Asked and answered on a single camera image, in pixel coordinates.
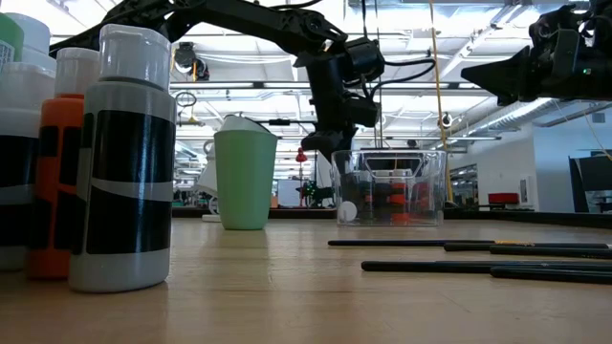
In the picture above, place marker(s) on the red paint bottle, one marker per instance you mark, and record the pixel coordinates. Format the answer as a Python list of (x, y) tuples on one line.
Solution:
[(400, 198)]

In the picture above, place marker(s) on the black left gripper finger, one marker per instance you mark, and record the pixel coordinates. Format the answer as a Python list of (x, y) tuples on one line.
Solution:
[(346, 137), (320, 141)]

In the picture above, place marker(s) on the large green paint bottle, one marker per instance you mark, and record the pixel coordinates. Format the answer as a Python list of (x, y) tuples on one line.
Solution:
[(9, 33)]

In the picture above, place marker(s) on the green plastic cup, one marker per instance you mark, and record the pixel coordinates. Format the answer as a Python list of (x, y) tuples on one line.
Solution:
[(245, 181)]

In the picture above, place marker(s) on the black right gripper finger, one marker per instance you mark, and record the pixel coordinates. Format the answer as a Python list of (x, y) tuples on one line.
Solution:
[(507, 71), (514, 100)]

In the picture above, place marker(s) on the silver ventilation duct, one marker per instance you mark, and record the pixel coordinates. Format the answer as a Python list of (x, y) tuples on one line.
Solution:
[(516, 117)]

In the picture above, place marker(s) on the red cushioned seat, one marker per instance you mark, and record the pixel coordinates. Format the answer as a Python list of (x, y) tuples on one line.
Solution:
[(503, 198)]

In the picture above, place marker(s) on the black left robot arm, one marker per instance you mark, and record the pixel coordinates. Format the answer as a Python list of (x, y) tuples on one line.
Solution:
[(239, 16)]

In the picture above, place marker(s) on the dark display panel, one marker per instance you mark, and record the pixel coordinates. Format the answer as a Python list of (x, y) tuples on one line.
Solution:
[(593, 186)]

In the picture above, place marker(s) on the large white bottle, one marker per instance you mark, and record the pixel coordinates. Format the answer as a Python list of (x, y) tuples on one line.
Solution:
[(33, 33)]

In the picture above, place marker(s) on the small red lamp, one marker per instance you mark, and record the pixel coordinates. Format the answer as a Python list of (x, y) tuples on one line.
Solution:
[(301, 156)]

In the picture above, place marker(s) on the black thin paintbrush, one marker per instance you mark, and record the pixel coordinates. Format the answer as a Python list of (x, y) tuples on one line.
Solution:
[(468, 247), (406, 266)]

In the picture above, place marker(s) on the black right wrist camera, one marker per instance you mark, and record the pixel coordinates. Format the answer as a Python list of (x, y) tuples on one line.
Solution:
[(542, 24)]

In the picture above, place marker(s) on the black paintbrush yellow ferrule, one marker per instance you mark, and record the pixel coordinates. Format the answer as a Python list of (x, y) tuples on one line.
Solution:
[(406, 242)]

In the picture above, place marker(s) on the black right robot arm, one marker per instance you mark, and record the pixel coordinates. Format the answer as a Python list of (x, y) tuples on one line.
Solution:
[(602, 24)]

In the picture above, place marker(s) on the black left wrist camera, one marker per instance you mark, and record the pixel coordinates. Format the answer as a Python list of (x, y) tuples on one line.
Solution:
[(365, 59)]

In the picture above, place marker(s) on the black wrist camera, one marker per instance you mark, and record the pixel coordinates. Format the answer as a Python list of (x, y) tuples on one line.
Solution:
[(365, 59), (542, 24)]

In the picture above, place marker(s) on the violet blue paint bottle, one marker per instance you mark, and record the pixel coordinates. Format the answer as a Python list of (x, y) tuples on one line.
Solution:
[(382, 191)]

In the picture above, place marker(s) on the ceiling light bar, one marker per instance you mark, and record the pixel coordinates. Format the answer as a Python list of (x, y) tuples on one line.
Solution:
[(215, 85)]

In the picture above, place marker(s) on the clear plastic bin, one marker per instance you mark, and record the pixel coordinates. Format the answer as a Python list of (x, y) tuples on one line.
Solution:
[(435, 191)]

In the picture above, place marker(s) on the orange paint bottle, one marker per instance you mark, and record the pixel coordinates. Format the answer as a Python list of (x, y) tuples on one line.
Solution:
[(48, 119)]

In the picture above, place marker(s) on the grey paint bottle black label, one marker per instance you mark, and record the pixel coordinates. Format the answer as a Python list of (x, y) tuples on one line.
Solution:
[(124, 215)]

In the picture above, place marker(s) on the black paintbrush silver ferrule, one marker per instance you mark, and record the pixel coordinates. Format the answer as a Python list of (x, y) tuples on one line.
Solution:
[(550, 251)]

